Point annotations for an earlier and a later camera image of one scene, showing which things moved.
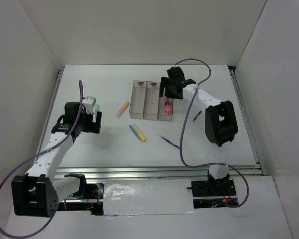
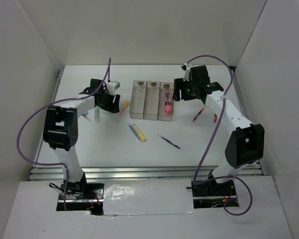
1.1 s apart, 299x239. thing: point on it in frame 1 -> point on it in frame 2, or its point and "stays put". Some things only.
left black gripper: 93,127 -> 113,107
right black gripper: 165,82 -> 180,84
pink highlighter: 168,107 stays put
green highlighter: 96,108 stays put
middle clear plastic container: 151,102 stays put
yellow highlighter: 139,133 stays put
